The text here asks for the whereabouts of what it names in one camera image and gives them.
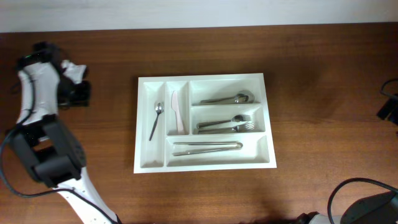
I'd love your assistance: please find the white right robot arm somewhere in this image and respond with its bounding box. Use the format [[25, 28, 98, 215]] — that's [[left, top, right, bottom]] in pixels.
[[293, 177, 397, 224]]

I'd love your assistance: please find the metal tablespoon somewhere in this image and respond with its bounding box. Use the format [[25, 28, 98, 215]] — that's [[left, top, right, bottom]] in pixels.
[[199, 95, 236, 105], [234, 90, 255, 104]]

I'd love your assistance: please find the small metal teaspoon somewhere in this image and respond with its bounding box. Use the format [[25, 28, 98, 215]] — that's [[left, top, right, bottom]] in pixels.
[[149, 101, 164, 141]]

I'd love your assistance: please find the metal fork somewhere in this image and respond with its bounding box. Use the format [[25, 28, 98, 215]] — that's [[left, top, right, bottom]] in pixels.
[[193, 123, 255, 134], [197, 114, 251, 129]]

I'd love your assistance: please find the white plastic cutlery tray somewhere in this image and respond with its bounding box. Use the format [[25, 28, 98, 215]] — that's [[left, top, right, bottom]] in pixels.
[[134, 73, 277, 174]]

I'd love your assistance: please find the pink plastic knife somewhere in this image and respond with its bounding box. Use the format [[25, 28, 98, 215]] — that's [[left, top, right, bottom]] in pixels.
[[171, 91, 185, 135]]

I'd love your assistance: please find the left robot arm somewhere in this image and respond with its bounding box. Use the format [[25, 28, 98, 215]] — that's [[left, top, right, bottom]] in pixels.
[[1, 42, 120, 223]]

